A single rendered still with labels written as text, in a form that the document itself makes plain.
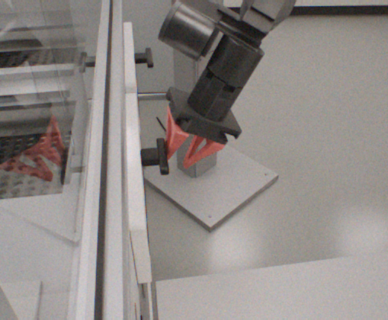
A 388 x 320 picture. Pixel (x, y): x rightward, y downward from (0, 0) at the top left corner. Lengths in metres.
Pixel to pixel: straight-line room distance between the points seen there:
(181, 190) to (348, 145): 0.93
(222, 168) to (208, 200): 0.22
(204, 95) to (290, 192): 1.37
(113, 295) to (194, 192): 1.45
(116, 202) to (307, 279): 0.34
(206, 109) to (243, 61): 0.08
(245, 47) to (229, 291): 0.33
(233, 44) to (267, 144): 1.63
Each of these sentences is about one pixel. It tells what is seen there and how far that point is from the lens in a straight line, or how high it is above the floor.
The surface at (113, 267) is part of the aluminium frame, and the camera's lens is 0.33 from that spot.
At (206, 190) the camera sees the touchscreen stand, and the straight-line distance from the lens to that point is 1.76.
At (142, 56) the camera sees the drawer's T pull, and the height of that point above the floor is 0.91.
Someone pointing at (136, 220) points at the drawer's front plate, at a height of 0.93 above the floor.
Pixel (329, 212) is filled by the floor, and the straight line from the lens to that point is 1.81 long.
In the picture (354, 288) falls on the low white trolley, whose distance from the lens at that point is 0.63.
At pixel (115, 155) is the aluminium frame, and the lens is 0.43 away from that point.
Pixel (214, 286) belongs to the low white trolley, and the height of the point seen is 0.76.
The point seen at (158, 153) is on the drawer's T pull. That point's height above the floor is 0.91.
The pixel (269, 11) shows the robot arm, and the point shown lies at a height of 1.10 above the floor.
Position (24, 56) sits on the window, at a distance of 0.18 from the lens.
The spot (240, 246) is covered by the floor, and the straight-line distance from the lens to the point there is 1.61.
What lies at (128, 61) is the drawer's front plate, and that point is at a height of 0.93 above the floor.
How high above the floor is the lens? 1.26
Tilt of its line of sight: 39 degrees down
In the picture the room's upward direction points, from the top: straight up
